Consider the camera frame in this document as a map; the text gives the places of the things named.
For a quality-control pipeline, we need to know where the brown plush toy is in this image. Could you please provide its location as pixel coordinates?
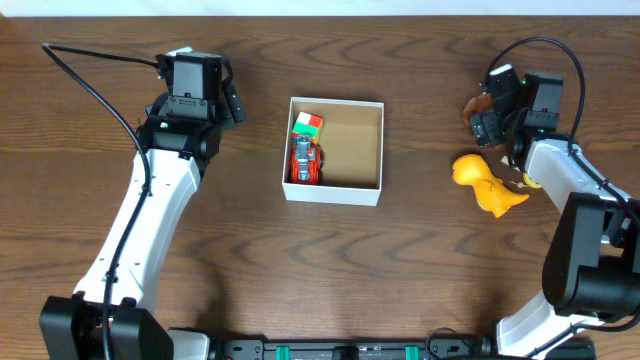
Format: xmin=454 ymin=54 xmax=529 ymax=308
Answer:
xmin=463 ymin=93 xmax=504 ymax=149

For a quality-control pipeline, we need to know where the multicoloured puzzle cube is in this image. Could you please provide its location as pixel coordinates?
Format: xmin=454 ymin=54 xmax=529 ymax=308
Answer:
xmin=291 ymin=112 xmax=324 ymax=145

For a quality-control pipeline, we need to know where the red toy car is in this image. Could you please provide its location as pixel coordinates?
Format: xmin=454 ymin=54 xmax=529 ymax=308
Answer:
xmin=290 ymin=135 xmax=323 ymax=185

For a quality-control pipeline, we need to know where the white cardboard box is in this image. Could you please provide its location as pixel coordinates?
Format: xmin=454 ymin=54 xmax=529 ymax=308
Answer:
xmin=281 ymin=97 xmax=384 ymax=206

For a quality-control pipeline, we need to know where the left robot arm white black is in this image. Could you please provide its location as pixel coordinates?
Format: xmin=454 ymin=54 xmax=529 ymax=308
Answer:
xmin=39 ymin=44 xmax=246 ymax=359

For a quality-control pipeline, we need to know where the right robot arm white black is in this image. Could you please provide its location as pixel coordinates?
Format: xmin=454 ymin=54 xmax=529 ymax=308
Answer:
xmin=469 ymin=65 xmax=639 ymax=359

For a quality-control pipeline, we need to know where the orange toy dinosaur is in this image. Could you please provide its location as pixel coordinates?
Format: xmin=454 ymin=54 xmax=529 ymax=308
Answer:
xmin=452 ymin=154 xmax=529 ymax=218

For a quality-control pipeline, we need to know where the yellow round toy with handle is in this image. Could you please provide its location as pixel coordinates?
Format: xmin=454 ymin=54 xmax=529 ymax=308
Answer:
xmin=501 ymin=155 xmax=542 ymax=189

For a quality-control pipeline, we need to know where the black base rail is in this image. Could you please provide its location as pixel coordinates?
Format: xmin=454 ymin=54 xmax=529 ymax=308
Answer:
xmin=167 ymin=327 xmax=599 ymax=360

